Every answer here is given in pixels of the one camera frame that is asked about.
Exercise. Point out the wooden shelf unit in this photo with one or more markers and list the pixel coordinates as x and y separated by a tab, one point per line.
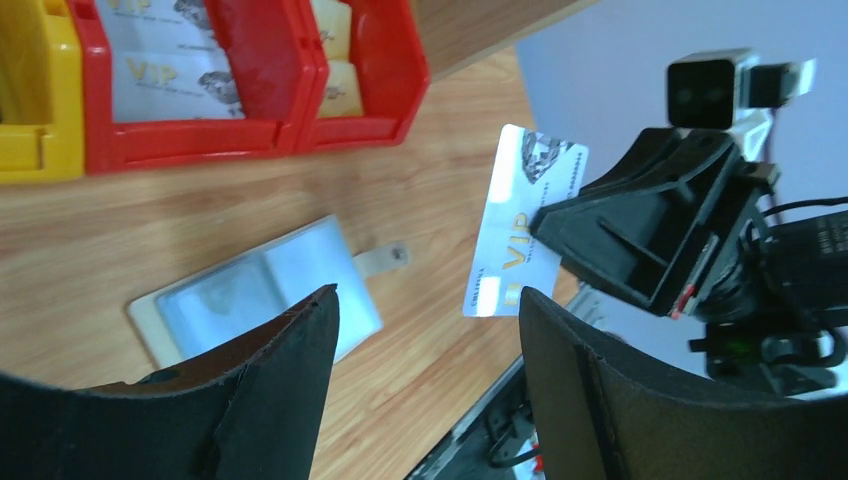
458	33

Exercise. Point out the red plastic bin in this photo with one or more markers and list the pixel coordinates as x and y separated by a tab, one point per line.
393	77
273	50

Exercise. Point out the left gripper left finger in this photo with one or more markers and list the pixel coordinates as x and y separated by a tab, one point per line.
250	408

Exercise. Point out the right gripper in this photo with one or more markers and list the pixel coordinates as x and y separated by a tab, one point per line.
675	225

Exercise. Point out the silver vip card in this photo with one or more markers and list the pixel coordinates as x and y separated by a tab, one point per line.
157	26
148	87
531	170

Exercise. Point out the gold cards stack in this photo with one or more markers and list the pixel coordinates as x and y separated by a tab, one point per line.
341	94

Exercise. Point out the beige card holder wallet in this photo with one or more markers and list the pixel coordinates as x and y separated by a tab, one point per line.
202	311

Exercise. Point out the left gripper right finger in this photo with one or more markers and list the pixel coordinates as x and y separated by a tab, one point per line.
605	410

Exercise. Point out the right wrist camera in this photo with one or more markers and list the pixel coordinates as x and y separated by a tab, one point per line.
732	90

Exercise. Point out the yellow plastic bin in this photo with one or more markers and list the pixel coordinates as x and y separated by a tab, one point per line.
42	107

